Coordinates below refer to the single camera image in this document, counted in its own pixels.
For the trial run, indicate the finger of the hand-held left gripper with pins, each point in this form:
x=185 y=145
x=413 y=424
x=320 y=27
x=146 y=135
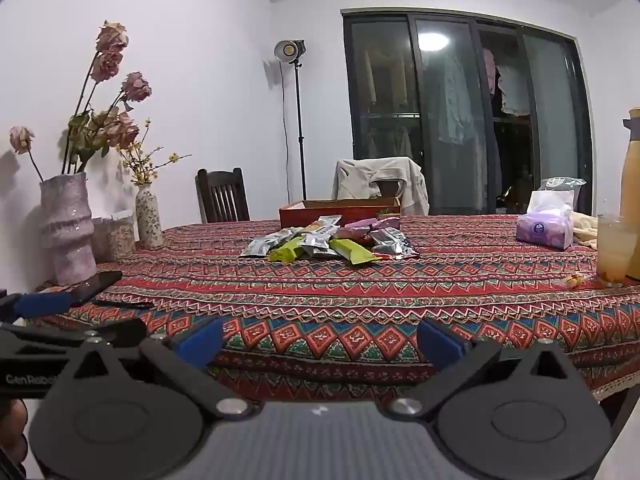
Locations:
x=42 y=305
x=125 y=332

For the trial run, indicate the pile of silver snack packets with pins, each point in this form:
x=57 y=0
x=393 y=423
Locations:
x=260 y=246

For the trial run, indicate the orange cardboard box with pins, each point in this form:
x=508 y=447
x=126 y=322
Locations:
x=295 y=216

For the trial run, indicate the black framed sliding glass door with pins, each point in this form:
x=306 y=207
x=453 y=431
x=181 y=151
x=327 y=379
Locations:
x=550 y=125

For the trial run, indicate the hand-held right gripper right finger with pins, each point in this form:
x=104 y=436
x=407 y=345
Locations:
x=440 y=345

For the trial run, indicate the person's left hand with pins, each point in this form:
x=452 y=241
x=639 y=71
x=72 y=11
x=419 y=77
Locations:
x=10 y=425

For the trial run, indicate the tan cloth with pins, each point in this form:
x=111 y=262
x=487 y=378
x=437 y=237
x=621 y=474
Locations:
x=585 y=230

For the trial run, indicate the green snack packet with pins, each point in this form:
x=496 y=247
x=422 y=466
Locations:
x=287 y=251
x=352 y=251

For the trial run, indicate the clear glass jar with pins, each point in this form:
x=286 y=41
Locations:
x=112 y=240

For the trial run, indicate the large pink ceramic vase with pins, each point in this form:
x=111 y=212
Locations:
x=67 y=230

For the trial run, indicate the studio light on stand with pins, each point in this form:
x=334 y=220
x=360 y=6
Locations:
x=289 y=52

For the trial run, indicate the dried pink roses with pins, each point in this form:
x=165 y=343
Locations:
x=107 y=60

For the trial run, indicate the black phone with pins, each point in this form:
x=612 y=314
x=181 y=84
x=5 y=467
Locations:
x=85 y=287

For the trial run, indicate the yellow bottle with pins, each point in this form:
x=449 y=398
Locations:
x=631 y=185

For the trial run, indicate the small floral vase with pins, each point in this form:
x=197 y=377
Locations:
x=149 y=220

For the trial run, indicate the hanging pink garment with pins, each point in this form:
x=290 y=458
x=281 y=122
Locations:
x=489 y=70

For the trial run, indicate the hanging white garment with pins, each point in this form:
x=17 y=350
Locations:
x=512 y=90

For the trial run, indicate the purple tissue pack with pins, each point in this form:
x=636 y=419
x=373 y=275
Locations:
x=542 y=227

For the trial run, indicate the yellow flower sprigs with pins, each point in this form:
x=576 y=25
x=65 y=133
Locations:
x=142 y=160

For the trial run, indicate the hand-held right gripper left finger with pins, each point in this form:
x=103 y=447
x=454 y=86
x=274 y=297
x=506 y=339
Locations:
x=200 y=342

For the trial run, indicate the dark wooden chair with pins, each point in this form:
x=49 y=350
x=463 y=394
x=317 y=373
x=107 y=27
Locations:
x=222 y=197
x=389 y=189

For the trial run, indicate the small wrapped candy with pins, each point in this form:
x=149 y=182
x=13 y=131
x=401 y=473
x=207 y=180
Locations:
x=573 y=280

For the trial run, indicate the glass cup with drink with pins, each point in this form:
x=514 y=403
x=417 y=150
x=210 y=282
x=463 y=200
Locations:
x=612 y=255

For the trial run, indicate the beige jacket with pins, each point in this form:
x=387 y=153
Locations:
x=360 y=180

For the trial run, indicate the black pen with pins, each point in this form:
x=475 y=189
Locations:
x=125 y=304

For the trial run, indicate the hanging pale blue garment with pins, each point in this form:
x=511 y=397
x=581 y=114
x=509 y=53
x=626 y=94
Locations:
x=455 y=100

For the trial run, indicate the pink snack packet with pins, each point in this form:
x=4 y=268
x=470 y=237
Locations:
x=370 y=223

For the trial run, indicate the clear plastic bag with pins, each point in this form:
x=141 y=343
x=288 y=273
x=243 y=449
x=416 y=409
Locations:
x=565 y=185

